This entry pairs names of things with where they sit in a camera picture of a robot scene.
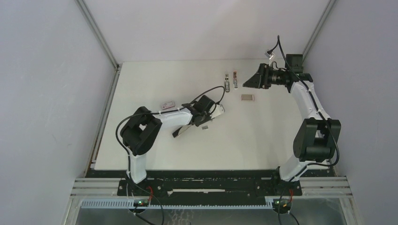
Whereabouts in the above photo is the black and beige stapler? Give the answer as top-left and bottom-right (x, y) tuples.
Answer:
(172, 124), (199, 138)

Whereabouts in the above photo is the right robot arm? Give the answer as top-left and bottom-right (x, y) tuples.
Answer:
(243, 54), (341, 195)

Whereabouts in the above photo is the aluminium frame rail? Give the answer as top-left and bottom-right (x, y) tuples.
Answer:
(71, 177), (352, 198)

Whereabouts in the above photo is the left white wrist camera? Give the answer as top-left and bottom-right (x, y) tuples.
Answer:
(210, 104), (225, 119)

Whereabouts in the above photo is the red white staple box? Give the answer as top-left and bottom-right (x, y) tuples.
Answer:
(161, 101), (176, 110)

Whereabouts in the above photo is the left corner frame post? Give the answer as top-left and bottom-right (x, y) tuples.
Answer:
(75, 0), (120, 86)

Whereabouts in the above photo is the small brown stapler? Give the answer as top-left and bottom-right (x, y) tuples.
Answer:
(224, 74), (230, 93)

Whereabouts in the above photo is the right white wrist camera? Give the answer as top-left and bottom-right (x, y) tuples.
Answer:
(265, 50), (275, 62)

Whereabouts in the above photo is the corner frame post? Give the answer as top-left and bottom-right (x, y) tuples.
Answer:
(75, 0), (120, 86)
(302, 0), (338, 65)

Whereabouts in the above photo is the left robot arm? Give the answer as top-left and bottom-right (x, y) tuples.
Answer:
(115, 95), (225, 195)

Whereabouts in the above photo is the left green circuit board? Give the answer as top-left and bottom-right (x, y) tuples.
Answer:
(133, 200), (150, 207)

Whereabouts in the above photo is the white slotted cable duct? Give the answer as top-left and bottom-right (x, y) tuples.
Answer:
(81, 197), (274, 210)

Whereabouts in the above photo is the right black camera cable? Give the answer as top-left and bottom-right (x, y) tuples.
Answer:
(270, 35), (340, 225)

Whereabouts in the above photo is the right green circuit board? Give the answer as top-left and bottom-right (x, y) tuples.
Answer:
(272, 199), (292, 214)

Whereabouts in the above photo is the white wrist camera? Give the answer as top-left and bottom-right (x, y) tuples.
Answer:
(210, 104), (225, 119)
(265, 50), (275, 62)

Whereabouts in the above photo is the right corner frame post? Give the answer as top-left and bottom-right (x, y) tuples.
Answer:
(302, 0), (338, 65)

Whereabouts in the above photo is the green circuit board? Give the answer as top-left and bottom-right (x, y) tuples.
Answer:
(272, 199), (292, 214)
(133, 200), (150, 207)

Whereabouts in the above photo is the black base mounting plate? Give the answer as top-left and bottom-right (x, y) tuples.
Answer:
(87, 169), (335, 207)

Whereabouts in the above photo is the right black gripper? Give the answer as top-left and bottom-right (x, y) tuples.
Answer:
(243, 63), (288, 90)

